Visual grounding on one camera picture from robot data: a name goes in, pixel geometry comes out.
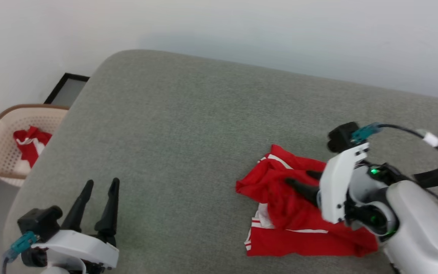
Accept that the teal cable connector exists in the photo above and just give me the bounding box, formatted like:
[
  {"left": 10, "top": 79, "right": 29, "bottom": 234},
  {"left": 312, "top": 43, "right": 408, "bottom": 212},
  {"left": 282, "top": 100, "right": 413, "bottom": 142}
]
[
  {"left": 351, "top": 122, "right": 382, "bottom": 145},
  {"left": 2, "top": 231, "right": 40, "bottom": 274}
]

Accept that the teal right cable connector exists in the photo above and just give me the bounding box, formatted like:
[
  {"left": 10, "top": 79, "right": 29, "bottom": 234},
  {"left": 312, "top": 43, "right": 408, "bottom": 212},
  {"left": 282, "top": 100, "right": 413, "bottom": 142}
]
[{"left": 351, "top": 122, "right": 382, "bottom": 145}]

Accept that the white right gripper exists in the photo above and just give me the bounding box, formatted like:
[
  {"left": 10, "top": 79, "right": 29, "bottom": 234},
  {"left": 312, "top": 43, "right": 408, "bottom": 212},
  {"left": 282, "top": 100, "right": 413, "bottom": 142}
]
[{"left": 285, "top": 142, "right": 370, "bottom": 225}]

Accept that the red and white jersey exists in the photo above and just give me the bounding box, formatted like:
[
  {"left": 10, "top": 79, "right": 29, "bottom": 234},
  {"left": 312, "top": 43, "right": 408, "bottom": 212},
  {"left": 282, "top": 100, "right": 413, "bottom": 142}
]
[{"left": 235, "top": 144, "right": 379, "bottom": 258}]

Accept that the red garment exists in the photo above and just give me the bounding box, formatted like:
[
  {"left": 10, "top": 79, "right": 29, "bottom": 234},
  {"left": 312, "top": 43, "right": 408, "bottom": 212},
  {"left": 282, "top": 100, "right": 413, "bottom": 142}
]
[{"left": 13, "top": 126, "right": 53, "bottom": 169}]

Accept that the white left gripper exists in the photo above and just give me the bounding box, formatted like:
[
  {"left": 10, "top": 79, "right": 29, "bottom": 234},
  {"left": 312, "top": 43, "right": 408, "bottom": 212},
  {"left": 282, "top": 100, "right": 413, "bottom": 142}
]
[{"left": 32, "top": 177, "right": 121, "bottom": 274}]

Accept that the teal left cable connector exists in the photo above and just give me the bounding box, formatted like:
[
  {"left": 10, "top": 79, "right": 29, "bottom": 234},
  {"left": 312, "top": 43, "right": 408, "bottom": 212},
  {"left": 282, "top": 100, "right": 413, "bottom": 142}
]
[{"left": 2, "top": 231, "right": 40, "bottom": 274}]

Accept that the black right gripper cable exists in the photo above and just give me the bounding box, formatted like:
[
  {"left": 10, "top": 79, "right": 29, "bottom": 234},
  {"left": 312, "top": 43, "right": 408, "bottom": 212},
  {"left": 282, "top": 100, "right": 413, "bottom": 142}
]
[{"left": 378, "top": 124, "right": 438, "bottom": 189}]

